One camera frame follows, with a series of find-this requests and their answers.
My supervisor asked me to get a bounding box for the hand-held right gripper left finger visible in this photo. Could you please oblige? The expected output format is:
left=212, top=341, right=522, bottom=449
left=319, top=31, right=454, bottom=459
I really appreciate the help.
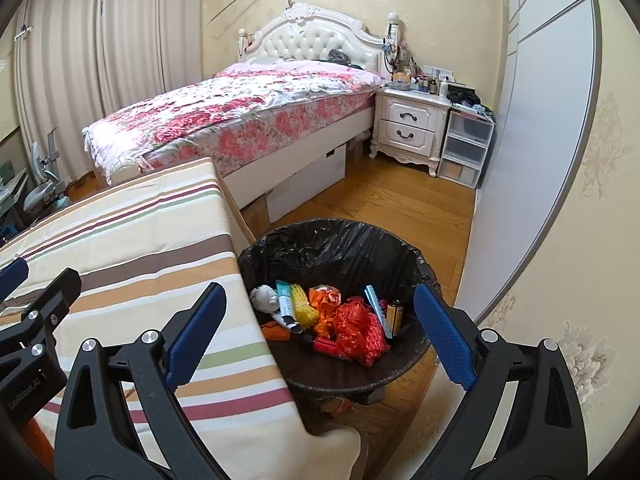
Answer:
left=54, top=281, right=228, bottom=480

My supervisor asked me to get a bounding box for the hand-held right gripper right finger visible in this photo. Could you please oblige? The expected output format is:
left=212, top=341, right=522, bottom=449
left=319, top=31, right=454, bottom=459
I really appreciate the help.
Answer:
left=412, top=282, right=588, bottom=480

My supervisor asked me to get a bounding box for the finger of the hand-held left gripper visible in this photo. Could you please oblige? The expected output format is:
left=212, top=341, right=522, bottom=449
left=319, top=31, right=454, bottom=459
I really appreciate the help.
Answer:
left=0, top=257, right=29, bottom=306
left=0, top=267, right=82, bottom=358

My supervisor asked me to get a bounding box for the gold bottle with black cap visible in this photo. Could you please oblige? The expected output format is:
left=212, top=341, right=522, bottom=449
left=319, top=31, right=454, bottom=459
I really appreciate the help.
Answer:
left=385, top=299, right=405, bottom=337

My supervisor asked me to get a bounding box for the red-orange plastic bag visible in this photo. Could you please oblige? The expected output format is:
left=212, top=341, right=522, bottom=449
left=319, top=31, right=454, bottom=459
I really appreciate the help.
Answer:
left=261, top=321, right=292, bottom=342

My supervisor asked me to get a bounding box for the white wrapper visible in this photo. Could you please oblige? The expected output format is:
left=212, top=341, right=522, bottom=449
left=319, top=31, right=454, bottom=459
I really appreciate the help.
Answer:
left=250, top=285, right=281, bottom=313

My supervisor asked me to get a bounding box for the light blue strip package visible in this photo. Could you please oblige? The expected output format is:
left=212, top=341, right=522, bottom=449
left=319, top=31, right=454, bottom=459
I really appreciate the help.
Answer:
left=364, top=285, right=388, bottom=338

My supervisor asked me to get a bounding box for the orange foam net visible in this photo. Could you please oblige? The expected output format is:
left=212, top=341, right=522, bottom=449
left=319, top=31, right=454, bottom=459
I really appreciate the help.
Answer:
left=334, top=297, right=392, bottom=367

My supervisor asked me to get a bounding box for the white rectangular box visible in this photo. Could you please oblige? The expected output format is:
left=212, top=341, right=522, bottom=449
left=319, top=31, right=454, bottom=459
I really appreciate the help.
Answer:
left=279, top=296, right=307, bottom=335

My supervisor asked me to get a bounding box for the yellow foam net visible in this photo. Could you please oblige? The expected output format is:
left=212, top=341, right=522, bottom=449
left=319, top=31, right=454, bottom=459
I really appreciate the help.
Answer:
left=290, top=284, right=321, bottom=333

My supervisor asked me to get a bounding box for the light orange plastic bag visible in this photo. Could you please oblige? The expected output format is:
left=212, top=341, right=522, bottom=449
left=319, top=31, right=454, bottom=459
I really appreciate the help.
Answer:
left=307, top=285, right=346, bottom=336

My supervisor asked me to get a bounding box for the orange fuzzy clothing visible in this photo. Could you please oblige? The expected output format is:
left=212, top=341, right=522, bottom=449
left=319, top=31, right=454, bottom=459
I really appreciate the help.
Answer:
left=20, top=416, right=56, bottom=478

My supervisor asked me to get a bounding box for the grey desk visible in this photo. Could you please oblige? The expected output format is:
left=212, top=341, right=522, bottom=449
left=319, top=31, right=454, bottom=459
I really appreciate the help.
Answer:
left=0, top=160, right=31, bottom=231

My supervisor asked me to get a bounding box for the grey office chair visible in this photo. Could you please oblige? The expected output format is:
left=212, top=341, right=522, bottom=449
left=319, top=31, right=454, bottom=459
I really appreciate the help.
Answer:
left=22, top=132, right=71, bottom=216

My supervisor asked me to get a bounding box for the white storage box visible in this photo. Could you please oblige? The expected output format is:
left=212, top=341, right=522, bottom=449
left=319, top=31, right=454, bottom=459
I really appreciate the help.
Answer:
left=265, top=142, right=348, bottom=225

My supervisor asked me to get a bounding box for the clear plastic drawer unit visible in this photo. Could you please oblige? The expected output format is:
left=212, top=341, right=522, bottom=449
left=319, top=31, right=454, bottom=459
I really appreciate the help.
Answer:
left=437, top=109, right=496, bottom=190

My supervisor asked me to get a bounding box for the beige curtain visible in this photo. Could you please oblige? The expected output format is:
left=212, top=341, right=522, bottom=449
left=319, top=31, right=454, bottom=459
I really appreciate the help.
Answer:
left=100, top=0, right=203, bottom=116
left=15, top=0, right=106, bottom=181

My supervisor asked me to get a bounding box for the white sliding wardrobe door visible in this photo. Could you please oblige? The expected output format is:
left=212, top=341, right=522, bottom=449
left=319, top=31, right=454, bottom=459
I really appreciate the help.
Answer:
left=452, top=0, right=603, bottom=321

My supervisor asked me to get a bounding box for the floral quilt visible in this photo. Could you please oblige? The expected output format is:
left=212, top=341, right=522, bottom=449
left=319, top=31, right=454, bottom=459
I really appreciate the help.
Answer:
left=82, top=67, right=378, bottom=173

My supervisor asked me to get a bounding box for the white nightstand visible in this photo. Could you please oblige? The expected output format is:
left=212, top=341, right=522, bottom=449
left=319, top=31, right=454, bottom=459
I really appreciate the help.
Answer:
left=369, top=85, right=453, bottom=177

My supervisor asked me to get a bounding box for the dark clutter pile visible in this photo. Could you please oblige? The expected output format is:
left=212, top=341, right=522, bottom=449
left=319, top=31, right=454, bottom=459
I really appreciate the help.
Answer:
left=446, top=82, right=496, bottom=123

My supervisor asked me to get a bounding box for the cluster of small bottles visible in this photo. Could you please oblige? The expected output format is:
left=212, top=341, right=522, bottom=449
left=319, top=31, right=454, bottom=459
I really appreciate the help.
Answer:
left=387, top=62, right=458, bottom=98

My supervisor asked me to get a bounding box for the pink blanket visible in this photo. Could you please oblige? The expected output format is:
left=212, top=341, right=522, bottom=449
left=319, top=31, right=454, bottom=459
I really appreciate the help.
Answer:
left=215, top=59, right=386, bottom=88

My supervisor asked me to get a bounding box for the dark cloth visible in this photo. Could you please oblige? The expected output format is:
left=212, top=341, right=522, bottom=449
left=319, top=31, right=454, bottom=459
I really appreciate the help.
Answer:
left=325, top=49, right=368, bottom=68

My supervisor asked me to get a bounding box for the white bed with tufted headboard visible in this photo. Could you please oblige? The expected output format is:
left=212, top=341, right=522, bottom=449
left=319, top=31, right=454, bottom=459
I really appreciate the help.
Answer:
left=82, top=2, right=401, bottom=211

